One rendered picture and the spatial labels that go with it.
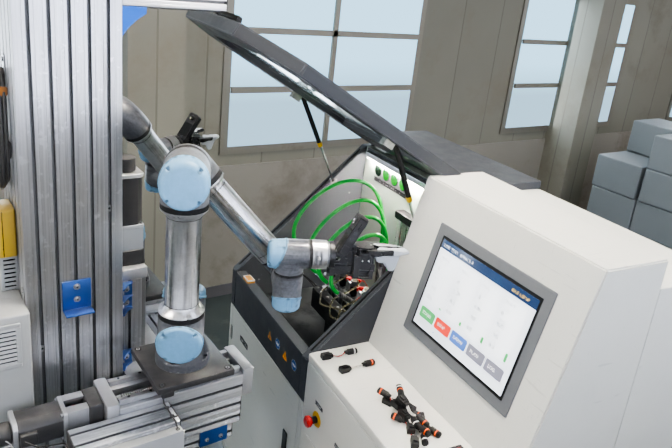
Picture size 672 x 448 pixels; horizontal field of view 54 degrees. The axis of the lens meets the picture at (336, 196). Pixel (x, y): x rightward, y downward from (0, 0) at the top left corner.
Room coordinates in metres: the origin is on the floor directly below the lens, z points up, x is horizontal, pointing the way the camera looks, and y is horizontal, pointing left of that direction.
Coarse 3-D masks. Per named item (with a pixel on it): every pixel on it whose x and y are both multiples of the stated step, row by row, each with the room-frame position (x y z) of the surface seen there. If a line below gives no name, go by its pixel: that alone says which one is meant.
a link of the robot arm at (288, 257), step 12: (276, 240) 1.52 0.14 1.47; (288, 240) 1.52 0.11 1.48; (300, 240) 1.53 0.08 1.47; (276, 252) 1.49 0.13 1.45; (288, 252) 1.50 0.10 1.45; (300, 252) 1.50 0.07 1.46; (312, 252) 1.51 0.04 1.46; (276, 264) 1.49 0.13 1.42; (288, 264) 1.49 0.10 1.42; (300, 264) 1.50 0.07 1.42
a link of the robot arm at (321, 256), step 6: (312, 240) 1.57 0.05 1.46; (318, 240) 1.55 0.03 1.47; (324, 240) 1.55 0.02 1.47; (318, 246) 1.52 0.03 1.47; (324, 246) 1.53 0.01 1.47; (318, 252) 1.51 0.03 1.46; (324, 252) 1.52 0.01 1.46; (318, 258) 1.50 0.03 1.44; (324, 258) 1.51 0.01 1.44; (312, 264) 1.51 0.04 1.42; (318, 264) 1.51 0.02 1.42; (324, 264) 1.51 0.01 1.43
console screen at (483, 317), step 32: (448, 256) 1.77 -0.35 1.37; (480, 256) 1.68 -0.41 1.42; (448, 288) 1.73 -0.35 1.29; (480, 288) 1.63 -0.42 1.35; (512, 288) 1.55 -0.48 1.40; (544, 288) 1.48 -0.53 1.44; (416, 320) 1.77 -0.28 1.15; (448, 320) 1.68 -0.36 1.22; (480, 320) 1.59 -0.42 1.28; (512, 320) 1.51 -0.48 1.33; (544, 320) 1.44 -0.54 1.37; (448, 352) 1.63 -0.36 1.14; (480, 352) 1.55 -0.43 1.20; (512, 352) 1.47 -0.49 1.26; (480, 384) 1.50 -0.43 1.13; (512, 384) 1.43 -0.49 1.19
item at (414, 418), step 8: (400, 384) 1.64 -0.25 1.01; (384, 392) 1.59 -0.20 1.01; (400, 392) 1.60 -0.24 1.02; (384, 400) 1.58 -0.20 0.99; (392, 400) 1.56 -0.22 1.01; (400, 400) 1.55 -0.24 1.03; (408, 400) 1.55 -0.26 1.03; (400, 408) 1.54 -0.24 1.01; (408, 408) 1.53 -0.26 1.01; (416, 408) 1.55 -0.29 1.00; (392, 416) 1.52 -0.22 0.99; (400, 416) 1.51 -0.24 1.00; (408, 416) 1.51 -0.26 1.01; (416, 416) 1.50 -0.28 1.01; (424, 416) 1.53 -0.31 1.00; (408, 424) 1.49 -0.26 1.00; (416, 424) 1.48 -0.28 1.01; (424, 424) 1.47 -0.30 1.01; (408, 432) 1.47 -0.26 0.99; (424, 432) 1.45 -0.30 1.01; (432, 432) 1.47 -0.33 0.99; (440, 432) 1.47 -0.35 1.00; (416, 440) 1.42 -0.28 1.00; (424, 440) 1.43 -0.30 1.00
